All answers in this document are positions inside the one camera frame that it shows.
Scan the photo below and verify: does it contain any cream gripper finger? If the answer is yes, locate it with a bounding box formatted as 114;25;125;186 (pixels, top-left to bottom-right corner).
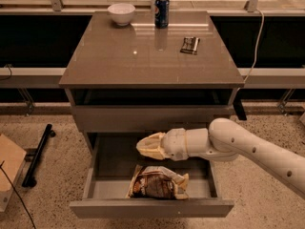
138;147;165;160
136;132;165;148

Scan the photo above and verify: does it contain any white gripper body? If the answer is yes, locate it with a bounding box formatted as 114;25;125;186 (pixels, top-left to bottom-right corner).
161;128;188;161

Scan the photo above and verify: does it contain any brown chip bag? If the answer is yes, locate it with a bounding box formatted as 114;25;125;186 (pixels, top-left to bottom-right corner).
127;165;189;200

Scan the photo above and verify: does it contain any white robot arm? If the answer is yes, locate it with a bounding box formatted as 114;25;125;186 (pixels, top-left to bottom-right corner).
136;118;305;198

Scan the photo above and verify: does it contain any open grey middle drawer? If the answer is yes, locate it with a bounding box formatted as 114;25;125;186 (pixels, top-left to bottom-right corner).
70;135;234;219

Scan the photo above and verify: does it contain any grey drawer cabinet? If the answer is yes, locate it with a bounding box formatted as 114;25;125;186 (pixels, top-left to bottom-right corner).
59;10;244;148

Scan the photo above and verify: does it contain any closed grey top drawer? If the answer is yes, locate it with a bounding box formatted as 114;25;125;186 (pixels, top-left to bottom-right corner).
71;105;234;133

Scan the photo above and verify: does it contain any dark snack packet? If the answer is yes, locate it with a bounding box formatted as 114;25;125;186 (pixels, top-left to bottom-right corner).
180;37;200;54

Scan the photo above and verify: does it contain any black metal bar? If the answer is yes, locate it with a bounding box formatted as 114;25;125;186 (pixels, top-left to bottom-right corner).
22;124;56;187

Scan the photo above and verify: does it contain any white bowl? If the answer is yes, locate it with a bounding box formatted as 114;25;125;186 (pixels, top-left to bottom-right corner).
108;3;135;26

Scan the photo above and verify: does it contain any blue pepsi can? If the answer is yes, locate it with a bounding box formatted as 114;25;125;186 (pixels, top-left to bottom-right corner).
154;0;170;29

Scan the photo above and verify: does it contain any black cable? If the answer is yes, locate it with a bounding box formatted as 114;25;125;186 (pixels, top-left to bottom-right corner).
0;159;38;229

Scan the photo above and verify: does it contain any grey metal rail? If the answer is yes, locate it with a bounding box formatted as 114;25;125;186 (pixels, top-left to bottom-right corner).
0;68;305;89

